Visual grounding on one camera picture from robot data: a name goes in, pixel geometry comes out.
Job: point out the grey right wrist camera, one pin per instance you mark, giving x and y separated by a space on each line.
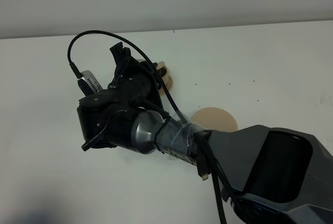
88 83

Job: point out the large beige teapot saucer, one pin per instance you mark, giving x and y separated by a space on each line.
215 119

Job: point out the far beige cup saucer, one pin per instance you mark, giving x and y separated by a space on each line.
168 83

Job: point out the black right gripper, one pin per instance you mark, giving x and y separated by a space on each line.
107 118

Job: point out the far beige teacup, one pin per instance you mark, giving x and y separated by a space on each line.
161 67

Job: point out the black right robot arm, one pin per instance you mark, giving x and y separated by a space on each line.
270 175

